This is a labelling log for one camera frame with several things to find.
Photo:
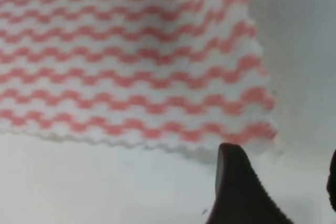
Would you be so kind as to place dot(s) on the pink white wavy towel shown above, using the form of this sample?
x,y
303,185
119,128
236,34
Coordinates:
x,y
178,75

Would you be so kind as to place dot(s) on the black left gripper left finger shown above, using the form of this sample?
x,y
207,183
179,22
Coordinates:
x,y
240,196

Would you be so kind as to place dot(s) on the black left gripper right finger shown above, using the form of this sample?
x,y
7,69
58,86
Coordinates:
x,y
331,183

